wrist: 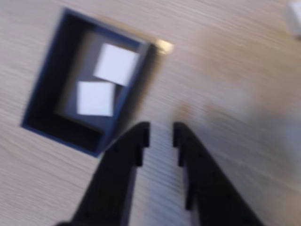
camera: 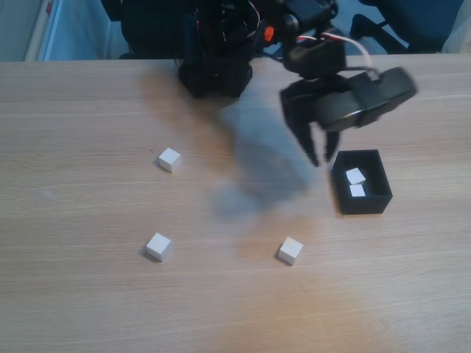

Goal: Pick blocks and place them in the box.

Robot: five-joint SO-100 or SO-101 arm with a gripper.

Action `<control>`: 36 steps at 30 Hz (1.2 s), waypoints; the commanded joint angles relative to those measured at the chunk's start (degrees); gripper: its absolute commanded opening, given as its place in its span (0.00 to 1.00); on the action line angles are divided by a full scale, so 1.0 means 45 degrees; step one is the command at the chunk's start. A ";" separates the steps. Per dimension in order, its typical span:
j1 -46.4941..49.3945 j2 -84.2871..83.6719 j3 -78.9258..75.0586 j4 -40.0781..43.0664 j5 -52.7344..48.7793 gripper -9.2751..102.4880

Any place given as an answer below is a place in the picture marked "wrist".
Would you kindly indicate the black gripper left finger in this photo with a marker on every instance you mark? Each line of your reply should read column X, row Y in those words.
column 113, row 179

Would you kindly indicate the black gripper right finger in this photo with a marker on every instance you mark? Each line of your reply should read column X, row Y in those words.
column 211, row 188

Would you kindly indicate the white cube block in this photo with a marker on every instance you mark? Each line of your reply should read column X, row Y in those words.
column 295, row 18
column 116, row 64
column 95, row 99

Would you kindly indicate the black open box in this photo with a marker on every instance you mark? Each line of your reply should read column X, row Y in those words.
column 54, row 94

